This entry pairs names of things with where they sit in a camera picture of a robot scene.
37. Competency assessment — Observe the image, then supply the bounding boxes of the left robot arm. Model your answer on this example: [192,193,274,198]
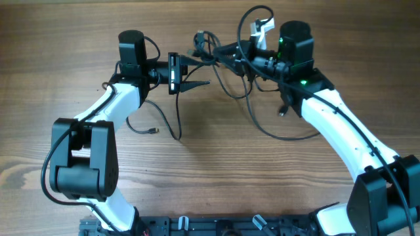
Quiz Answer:
[41,30,204,235]

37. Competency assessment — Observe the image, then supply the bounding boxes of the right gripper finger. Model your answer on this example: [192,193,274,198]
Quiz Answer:
[213,42,238,58]
[215,54,246,76]

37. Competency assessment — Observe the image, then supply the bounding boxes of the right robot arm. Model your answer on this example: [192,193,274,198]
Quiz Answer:
[213,20,419,235]

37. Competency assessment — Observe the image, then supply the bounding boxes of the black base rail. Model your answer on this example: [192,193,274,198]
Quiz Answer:
[77,214,355,236]

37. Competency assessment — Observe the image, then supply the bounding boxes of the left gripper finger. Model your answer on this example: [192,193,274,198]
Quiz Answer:
[179,55,209,66]
[179,81,210,92]

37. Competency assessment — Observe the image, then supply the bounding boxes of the black cable bundle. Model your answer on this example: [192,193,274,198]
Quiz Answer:
[125,29,321,142]

